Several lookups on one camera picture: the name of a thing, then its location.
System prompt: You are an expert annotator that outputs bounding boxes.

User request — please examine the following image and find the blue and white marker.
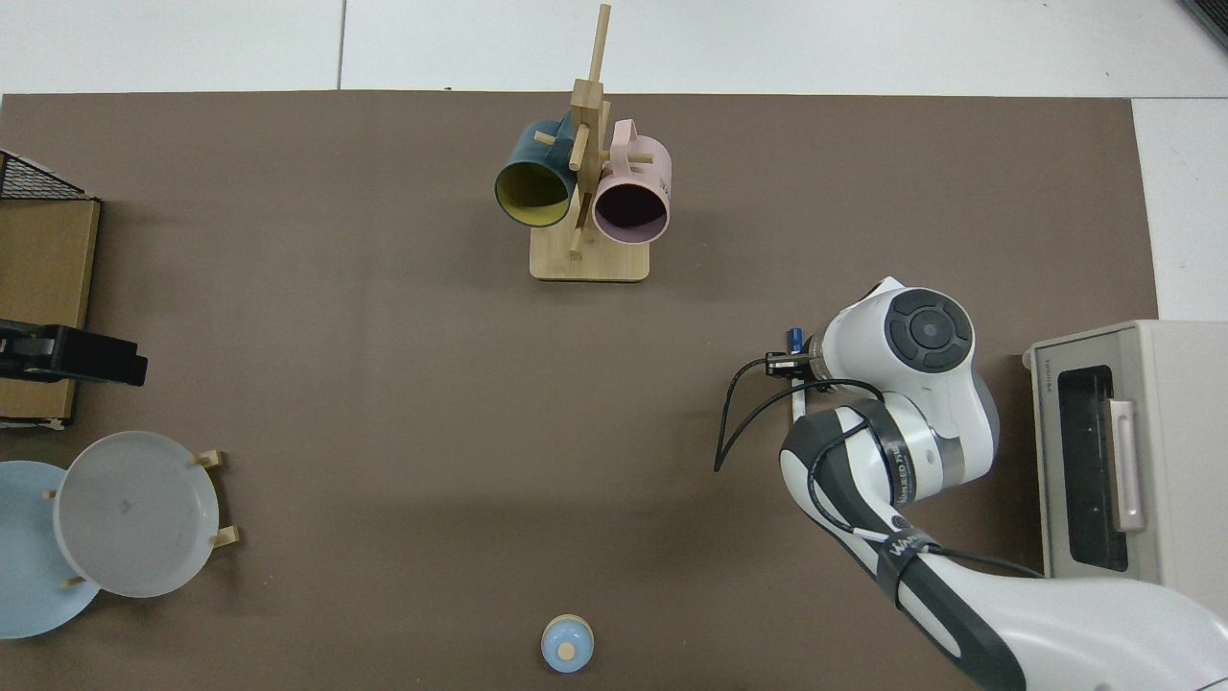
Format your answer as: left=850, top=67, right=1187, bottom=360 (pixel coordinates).
left=787, top=328, right=809, bottom=423

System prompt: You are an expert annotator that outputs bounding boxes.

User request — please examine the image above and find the dark blue mug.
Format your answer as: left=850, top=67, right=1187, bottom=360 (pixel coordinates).
left=494, top=117, right=579, bottom=229

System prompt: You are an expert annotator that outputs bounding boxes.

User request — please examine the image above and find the brown table cloth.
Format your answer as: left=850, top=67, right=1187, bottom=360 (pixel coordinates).
left=0, top=91, right=1160, bottom=691

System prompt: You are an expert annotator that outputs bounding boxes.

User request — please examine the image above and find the pink mug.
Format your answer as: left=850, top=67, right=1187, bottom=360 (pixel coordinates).
left=592, top=119, right=673, bottom=246

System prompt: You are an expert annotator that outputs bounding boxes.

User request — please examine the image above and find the small blue round thing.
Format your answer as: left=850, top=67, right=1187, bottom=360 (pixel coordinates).
left=541, top=614, right=596, bottom=674

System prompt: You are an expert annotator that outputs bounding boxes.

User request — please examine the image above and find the black wire basket wooden floor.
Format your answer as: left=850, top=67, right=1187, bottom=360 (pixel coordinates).
left=0, top=149, right=102, bottom=430

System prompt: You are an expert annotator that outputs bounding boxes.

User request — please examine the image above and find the dark grey panel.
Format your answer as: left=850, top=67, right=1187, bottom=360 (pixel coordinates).
left=1178, top=0, right=1228, bottom=51

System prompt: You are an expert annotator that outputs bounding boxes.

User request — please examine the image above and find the wooden cup stand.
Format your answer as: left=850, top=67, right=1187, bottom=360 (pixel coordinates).
left=530, top=3, right=651, bottom=283

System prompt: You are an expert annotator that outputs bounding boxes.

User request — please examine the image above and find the light blue plate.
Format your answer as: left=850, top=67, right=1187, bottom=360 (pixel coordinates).
left=0, top=461, right=102, bottom=640

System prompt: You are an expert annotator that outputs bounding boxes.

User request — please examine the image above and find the wooden plate rack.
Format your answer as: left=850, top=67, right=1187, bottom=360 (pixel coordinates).
left=43, top=449, right=241, bottom=588

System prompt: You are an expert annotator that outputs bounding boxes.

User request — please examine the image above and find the pale toaster oven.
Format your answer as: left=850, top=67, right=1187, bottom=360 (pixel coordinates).
left=1022, top=320, right=1228, bottom=623

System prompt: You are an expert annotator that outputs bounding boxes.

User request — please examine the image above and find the grey plate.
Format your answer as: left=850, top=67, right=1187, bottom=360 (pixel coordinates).
left=53, top=431, right=220, bottom=599

